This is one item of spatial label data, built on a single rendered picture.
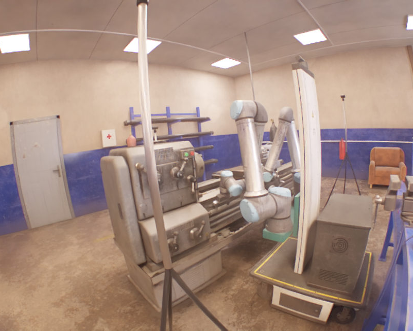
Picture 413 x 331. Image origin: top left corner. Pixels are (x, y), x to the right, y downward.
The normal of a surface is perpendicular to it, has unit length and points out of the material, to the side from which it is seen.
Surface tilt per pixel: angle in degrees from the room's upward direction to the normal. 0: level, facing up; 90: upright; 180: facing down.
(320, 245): 90
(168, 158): 90
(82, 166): 90
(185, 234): 90
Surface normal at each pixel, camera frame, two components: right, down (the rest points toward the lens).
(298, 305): -0.70, 0.17
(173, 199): 0.68, 0.04
